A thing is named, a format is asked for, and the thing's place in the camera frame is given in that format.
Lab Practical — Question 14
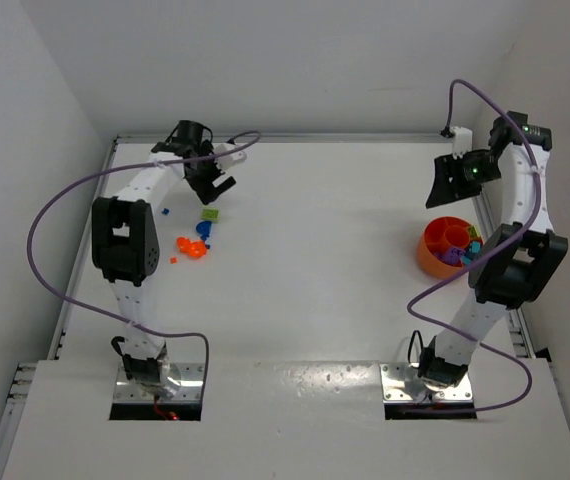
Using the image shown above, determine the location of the green lego brick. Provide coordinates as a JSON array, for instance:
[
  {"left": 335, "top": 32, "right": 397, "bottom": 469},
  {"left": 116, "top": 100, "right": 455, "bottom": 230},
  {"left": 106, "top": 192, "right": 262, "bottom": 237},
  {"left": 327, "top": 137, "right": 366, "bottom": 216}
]
[
  {"left": 467, "top": 225, "right": 481, "bottom": 238},
  {"left": 201, "top": 207, "right": 220, "bottom": 223}
]

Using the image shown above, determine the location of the orange lego piece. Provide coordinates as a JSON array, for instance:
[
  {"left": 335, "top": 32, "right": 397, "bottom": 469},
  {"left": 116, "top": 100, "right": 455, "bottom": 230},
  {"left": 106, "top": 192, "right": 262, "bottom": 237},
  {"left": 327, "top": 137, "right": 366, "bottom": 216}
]
[{"left": 176, "top": 237, "right": 209, "bottom": 259}]

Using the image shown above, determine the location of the purple round lego piece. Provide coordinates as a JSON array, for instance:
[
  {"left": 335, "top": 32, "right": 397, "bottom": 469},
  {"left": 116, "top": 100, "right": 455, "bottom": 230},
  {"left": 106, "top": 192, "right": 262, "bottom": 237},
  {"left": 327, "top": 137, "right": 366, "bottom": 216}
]
[{"left": 440, "top": 246, "right": 466, "bottom": 266}]

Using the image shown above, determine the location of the teal lego brick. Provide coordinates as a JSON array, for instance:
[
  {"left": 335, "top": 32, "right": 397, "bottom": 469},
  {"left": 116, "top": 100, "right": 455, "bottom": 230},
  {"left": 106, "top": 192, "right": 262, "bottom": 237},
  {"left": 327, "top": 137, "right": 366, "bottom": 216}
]
[{"left": 461, "top": 239, "right": 482, "bottom": 266}]

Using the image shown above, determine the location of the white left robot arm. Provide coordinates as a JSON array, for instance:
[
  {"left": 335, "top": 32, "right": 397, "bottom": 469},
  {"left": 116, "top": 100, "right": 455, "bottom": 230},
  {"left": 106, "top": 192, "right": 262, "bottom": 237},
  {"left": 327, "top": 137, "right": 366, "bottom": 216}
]
[{"left": 91, "top": 120, "right": 246, "bottom": 397}]

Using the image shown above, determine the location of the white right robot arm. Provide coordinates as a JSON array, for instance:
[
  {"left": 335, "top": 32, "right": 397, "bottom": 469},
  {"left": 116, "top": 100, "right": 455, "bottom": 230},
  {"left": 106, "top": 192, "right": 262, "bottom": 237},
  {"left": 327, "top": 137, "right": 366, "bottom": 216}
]
[{"left": 418, "top": 111, "right": 568, "bottom": 387}]

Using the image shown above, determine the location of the blue arch lego piece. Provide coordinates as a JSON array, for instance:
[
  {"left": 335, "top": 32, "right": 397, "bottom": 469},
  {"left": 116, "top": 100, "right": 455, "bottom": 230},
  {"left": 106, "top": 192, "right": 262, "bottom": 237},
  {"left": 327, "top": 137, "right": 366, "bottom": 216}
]
[{"left": 195, "top": 220, "right": 213, "bottom": 241}]

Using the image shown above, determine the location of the orange divided round container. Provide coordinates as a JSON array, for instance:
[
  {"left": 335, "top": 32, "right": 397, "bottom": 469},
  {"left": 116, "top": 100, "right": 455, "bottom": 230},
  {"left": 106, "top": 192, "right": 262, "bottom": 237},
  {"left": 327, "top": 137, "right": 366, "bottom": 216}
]
[{"left": 416, "top": 216, "right": 484, "bottom": 280}]

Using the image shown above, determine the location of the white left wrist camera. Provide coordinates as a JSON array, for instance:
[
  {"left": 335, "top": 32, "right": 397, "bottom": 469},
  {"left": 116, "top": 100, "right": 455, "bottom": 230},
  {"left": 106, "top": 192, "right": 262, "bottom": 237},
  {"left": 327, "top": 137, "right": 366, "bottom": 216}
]
[{"left": 214, "top": 143, "right": 247, "bottom": 172}]

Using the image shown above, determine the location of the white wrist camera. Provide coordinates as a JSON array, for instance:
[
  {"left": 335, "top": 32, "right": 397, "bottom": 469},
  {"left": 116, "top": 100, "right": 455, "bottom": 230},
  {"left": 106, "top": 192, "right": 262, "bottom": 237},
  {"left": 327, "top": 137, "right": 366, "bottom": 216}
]
[
  {"left": 440, "top": 126, "right": 473, "bottom": 159},
  {"left": 214, "top": 143, "right": 247, "bottom": 172}
]

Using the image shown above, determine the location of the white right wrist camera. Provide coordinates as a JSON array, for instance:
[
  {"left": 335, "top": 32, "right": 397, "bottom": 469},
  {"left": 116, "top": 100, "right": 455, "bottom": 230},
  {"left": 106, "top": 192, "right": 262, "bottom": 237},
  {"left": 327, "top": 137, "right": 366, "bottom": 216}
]
[{"left": 440, "top": 126, "right": 473, "bottom": 159}]

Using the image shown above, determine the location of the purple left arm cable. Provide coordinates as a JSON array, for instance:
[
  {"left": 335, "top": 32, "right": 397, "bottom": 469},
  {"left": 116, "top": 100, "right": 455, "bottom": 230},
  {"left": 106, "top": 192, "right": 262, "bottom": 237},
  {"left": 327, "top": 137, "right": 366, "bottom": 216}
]
[{"left": 26, "top": 130, "right": 262, "bottom": 396}]

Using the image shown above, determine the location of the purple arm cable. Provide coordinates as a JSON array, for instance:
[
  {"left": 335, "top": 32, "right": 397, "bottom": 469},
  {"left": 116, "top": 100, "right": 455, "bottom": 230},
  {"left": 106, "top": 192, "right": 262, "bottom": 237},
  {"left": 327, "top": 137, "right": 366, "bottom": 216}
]
[
  {"left": 26, "top": 130, "right": 262, "bottom": 396},
  {"left": 406, "top": 78, "right": 541, "bottom": 414}
]

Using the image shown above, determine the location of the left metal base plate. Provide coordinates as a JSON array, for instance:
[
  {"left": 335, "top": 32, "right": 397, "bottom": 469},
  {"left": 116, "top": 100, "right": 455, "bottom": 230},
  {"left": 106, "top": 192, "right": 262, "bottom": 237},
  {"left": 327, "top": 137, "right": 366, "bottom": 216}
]
[{"left": 112, "top": 363, "right": 204, "bottom": 405}]

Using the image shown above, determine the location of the metal base plate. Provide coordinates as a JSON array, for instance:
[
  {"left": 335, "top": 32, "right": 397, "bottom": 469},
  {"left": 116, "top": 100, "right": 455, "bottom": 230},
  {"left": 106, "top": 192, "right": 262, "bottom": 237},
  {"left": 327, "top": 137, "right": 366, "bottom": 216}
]
[
  {"left": 379, "top": 362, "right": 474, "bottom": 405},
  {"left": 112, "top": 363, "right": 204, "bottom": 405}
]

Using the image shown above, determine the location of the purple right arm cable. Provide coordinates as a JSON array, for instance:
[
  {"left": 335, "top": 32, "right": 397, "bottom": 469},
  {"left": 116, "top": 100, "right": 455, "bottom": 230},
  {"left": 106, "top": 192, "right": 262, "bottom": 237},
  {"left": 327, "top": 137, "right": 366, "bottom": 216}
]
[{"left": 406, "top": 78, "right": 541, "bottom": 414}]

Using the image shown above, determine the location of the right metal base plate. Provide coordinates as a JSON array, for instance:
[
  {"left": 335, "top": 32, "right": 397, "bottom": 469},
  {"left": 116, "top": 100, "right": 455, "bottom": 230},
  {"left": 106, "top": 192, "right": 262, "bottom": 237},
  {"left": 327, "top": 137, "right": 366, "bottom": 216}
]
[{"left": 379, "top": 362, "right": 474, "bottom": 405}]

